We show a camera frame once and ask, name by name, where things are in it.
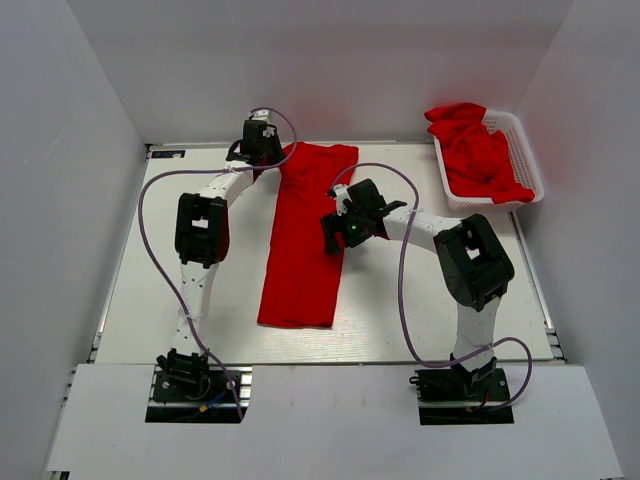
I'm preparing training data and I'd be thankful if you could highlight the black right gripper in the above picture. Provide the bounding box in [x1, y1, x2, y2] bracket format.
[321, 204, 372, 255]

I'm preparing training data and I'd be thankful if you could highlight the red t-shirt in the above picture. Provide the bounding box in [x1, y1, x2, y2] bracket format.
[257, 142, 359, 328]

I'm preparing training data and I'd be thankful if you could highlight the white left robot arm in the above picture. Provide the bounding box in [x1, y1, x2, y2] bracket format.
[171, 109, 286, 365]

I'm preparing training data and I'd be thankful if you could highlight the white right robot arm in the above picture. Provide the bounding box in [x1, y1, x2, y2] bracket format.
[321, 179, 515, 399]

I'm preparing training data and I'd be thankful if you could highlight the red t-shirts pile in basket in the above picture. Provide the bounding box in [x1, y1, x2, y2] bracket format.
[425, 103, 534, 204]

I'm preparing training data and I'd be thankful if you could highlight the white plastic basket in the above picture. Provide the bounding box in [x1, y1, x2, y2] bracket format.
[430, 109, 544, 212]

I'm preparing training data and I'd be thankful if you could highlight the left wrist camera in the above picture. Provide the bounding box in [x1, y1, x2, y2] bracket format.
[248, 108, 272, 123]

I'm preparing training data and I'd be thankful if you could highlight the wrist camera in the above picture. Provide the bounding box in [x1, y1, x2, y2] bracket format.
[329, 184, 351, 216]
[248, 108, 272, 123]

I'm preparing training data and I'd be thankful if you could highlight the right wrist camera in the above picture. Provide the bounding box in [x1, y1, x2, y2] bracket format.
[329, 184, 351, 216]

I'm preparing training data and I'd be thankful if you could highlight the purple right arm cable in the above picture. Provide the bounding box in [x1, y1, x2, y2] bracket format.
[327, 162, 532, 412]

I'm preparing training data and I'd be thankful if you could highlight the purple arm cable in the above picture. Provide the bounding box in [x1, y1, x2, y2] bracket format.
[327, 162, 532, 412]
[137, 105, 298, 422]

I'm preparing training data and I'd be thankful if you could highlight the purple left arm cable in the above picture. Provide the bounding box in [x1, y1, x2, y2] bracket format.
[137, 105, 298, 422]

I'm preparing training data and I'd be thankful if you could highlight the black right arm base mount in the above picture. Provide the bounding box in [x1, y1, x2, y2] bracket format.
[409, 368, 514, 426]

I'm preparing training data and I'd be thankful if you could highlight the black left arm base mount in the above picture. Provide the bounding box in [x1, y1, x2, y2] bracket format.
[145, 367, 252, 425]

